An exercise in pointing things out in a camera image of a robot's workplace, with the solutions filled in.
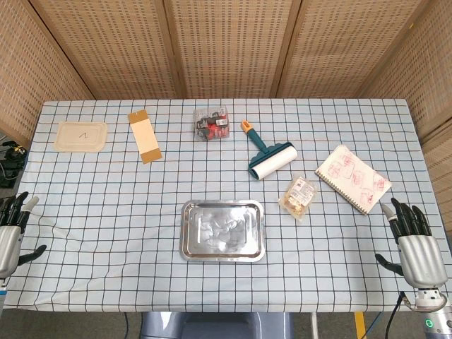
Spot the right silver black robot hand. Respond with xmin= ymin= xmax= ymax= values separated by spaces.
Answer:
xmin=374 ymin=197 xmax=448 ymax=290

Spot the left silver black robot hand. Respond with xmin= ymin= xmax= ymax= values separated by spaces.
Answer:
xmin=0 ymin=191 xmax=47 ymax=280

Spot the small snack packet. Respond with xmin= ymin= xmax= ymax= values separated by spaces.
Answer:
xmin=278 ymin=175 xmax=318 ymax=222

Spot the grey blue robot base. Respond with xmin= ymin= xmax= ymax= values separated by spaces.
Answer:
xmin=140 ymin=311 xmax=295 ymax=339

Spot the stainless steel tray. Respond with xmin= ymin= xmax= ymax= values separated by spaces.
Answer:
xmin=180 ymin=199 xmax=266 ymax=263

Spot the blue white checked tablecloth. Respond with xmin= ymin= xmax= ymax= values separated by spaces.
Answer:
xmin=2 ymin=98 xmax=450 ymax=314

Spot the spiral notebook with red drawings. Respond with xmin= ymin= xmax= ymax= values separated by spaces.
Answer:
xmin=314 ymin=143 xmax=392 ymax=215

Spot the beige pulp container lid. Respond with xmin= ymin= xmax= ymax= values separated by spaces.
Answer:
xmin=52 ymin=121 xmax=109 ymax=153

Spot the flat brown cardboard piece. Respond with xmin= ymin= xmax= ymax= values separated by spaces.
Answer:
xmin=127 ymin=109 xmax=163 ymax=165

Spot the teal white lint roller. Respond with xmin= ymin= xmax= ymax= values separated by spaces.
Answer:
xmin=241 ymin=119 xmax=298 ymax=182

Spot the clear box of coffee capsules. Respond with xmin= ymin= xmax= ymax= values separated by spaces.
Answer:
xmin=193 ymin=107 xmax=232 ymax=143

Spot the woven bamboo folding screen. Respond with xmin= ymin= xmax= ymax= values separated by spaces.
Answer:
xmin=0 ymin=0 xmax=452 ymax=227

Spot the black cable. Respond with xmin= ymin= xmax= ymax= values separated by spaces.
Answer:
xmin=383 ymin=292 xmax=407 ymax=339

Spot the black equipment with cables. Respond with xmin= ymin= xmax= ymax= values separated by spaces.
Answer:
xmin=0 ymin=140 xmax=28 ymax=189

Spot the yellow post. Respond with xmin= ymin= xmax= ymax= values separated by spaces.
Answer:
xmin=354 ymin=311 xmax=367 ymax=339

